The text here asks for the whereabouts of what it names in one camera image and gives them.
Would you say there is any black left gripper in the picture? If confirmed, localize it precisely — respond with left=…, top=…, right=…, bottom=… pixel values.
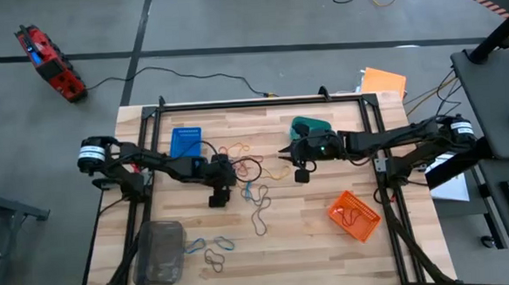
left=196, top=153, right=241, bottom=209

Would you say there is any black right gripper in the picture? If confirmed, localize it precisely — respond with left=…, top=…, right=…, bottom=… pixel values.
left=276, top=126, right=348, bottom=186

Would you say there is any yellow rubber band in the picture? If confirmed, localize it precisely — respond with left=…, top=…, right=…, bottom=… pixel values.
left=261, top=164, right=293, bottom=182

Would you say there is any blue rubber band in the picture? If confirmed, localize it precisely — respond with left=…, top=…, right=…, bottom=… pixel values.
left=184, top=237, right=208, bottom=255
left=240, top=180, right=255, bottom=203
left=214, top=235, right=236, bottom=253

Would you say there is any red rubber band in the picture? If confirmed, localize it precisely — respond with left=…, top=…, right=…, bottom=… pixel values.
left=236, top=153, right=267, bottom=182

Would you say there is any orange rubber band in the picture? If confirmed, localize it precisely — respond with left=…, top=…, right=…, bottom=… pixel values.
left=224, top=141, right=252, bottom=159

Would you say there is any brown rubber band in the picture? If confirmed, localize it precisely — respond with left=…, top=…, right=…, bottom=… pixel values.
left=249, top=198, right=273, bottom=239
left=202, top=246, right=227, bottom=275
left=337, top=205, right=365, bottom=230
left=254, top=183, right=273, bottom=210

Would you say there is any green plastic basket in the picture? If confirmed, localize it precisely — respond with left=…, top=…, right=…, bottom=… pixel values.
left=288, top=114, right=334, bottom=141

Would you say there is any blue plastic basket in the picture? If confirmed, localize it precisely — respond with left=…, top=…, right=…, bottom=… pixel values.
left=168, top=126, right=205, bottom=160

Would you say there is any orange plastic basket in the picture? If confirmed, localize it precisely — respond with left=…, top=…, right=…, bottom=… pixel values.
left=326, top=187, right=383, bottom=246

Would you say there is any clear grey plastic basket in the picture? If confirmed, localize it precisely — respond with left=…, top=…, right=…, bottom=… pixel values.
left=130, top=219, right=189, bottom=285

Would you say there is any orange paper folder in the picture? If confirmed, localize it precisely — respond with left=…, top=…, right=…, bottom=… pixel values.
left=359, top=64, right=410, bottom=102

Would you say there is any white paper sheet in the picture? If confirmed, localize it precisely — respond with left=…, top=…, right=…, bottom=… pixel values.
left=424, top=151, right=472, bottom=204

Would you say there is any black desk base bar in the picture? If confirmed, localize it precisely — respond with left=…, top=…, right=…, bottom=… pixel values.
left=423, top=137, right=496, bottom=191

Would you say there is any grey metal stand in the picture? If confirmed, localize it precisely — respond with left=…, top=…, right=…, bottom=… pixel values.
left=0, top=173, right=54, bottom=285

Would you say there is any dark grey side desk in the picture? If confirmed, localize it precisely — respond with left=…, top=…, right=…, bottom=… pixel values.
left=449, top=45, right=509, bottom=163

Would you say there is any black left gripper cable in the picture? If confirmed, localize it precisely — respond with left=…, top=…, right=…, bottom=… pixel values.
left=230, top=156, right=264, bottom=185

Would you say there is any black aluminium table frame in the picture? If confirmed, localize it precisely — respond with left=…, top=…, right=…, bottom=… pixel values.
left=66, top=78, right=458, bottom=285

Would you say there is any black floor cable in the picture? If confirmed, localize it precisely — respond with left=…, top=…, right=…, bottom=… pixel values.
left=85, top=59, right=279, bottom=107

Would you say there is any black desk cable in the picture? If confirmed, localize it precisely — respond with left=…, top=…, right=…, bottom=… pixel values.
left=407, top=68, right=466, bottom=122

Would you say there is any black desk post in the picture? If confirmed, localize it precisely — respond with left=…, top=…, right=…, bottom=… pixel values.
left=467, top=10, right=509, bottom=65

